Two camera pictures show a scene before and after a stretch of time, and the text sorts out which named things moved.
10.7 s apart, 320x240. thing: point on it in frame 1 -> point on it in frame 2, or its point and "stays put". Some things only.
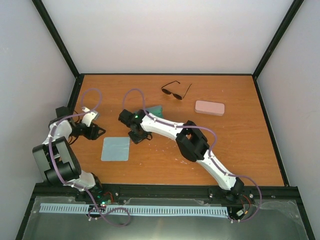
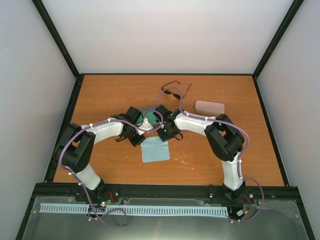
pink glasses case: x=209 y=108 stays put
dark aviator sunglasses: x=175 y=95 stays put
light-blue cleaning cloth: x=115 y=149 -> x=153 y=149
